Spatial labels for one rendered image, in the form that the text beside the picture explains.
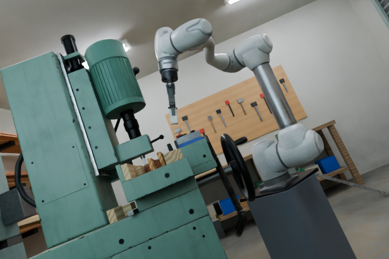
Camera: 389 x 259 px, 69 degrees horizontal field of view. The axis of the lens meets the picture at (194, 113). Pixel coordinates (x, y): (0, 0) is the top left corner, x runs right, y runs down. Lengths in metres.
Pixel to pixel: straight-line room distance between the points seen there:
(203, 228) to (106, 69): 0.72
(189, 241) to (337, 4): 4.81
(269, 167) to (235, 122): 2.85
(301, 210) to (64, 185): 1.11
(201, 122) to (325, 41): 2.32
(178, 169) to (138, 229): 0.24
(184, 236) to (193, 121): 3.63
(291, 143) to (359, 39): 3.77
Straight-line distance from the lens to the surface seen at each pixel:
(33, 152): 1.23
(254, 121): 4.48
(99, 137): 1.18
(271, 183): 1.69
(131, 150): 1.18
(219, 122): 4.47
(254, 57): 1.64
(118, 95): 1.18
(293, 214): 1.59
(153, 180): 0.88
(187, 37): 1.21
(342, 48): 5.07
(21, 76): 1.33
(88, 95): 1.23
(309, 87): 4.74
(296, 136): 1.58
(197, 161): 1.10
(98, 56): 1.26
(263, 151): 1.66
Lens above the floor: 0.83
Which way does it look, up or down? 12 degrees up
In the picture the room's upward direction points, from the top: 23 degrees counter-clockwise
